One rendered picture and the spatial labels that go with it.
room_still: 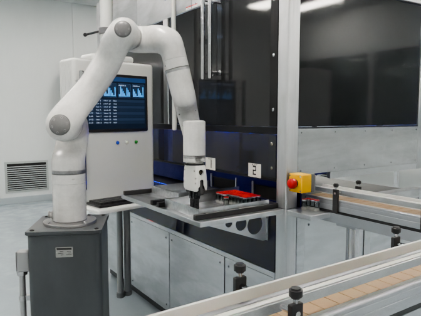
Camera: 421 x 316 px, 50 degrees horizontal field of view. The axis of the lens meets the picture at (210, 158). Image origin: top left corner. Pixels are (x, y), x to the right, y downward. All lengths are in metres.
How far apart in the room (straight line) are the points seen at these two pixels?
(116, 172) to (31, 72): 4.69
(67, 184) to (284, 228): 0.86
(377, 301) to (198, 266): 1.64
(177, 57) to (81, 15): 5.80
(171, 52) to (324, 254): 1.09
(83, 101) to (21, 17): 5.54
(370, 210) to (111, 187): 1.40
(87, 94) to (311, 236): 1.07
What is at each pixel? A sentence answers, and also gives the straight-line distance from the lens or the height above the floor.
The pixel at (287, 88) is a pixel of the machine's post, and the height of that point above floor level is 1.36.
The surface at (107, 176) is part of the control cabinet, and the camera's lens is 2.48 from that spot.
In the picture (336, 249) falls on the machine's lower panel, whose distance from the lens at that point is 2.11.
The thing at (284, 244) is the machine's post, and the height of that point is 0.74.
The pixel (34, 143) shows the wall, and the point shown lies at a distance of 7.04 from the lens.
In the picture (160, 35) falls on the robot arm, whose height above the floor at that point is 1.54.
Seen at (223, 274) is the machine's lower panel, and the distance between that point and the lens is 2.25.
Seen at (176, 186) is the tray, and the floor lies 0.90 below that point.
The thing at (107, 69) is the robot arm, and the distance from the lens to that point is 1.65.
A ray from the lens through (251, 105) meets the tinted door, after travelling 1.97.
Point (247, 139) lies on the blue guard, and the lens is 1.98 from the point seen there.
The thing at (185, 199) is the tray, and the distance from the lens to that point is 1.91.
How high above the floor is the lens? 1.25
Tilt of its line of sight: 5 degrees down
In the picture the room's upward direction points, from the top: straight up
